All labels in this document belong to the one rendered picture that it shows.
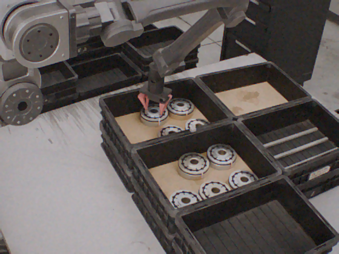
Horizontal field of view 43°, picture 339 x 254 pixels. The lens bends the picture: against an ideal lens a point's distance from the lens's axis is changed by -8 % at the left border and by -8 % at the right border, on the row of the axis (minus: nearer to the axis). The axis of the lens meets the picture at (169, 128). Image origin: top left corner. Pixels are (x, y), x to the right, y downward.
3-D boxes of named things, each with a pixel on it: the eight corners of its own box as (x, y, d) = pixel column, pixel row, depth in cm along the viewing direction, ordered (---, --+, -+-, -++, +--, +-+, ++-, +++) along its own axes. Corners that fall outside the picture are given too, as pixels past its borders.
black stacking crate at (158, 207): (170, 238, 135) (173, 214, 127) (129, 175, 155) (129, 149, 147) (275, 198, 150) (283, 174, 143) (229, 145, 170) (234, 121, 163)
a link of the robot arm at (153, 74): (146, 61, 161) (154, 68, 158) (163, 56, 164) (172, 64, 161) (145, 77, 166) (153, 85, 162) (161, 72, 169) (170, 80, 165)
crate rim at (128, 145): (129, 153, 149) (129, 147, 147) (97, 103, 169) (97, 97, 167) (233, 124, 164) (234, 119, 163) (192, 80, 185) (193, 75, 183)
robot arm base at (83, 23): (57, 43, 104) (55, -3, 97) (88, 35, 108) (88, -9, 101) (71, 59, 99) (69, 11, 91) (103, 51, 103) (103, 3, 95)
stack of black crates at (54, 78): (20, 162, 248) (9, 98, 220) (5, 133, 267) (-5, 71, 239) (82, 141, 267) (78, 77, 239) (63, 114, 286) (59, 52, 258)
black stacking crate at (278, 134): (276, 198, 150) (284, 173, 143) (230, 145, 170) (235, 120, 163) (353, 164, 166) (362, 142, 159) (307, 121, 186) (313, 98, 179)
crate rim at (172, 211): (172, 219, 128) (172, 213, 127) (129, 153, 149) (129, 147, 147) (283, 178, 144) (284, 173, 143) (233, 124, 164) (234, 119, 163)
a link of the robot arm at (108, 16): (88, 5, 99) (95, 23, 98) (127, -4, 104) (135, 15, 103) (78, 25, 107) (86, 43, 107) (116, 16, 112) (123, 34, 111)
